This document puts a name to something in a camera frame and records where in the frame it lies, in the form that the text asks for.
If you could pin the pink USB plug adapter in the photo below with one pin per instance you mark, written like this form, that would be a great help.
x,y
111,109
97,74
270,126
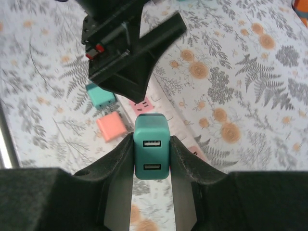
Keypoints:
x,y
111,125

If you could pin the teal USB plug adapter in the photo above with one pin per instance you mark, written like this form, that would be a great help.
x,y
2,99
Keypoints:
x,y
151,134
98,96

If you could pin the white power strip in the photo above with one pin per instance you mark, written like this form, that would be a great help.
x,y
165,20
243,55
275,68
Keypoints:
x,y
168,113

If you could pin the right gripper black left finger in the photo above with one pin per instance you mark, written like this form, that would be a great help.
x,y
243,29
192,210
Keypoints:
x,y
72,199

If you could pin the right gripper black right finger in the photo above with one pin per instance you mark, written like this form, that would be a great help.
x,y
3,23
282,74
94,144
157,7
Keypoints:
x,y
235,199

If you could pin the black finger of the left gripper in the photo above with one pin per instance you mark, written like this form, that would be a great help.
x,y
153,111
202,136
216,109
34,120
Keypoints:
x,y
144,67

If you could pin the floral patterned table mat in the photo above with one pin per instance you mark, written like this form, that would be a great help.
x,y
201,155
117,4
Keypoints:
x,y
240,96

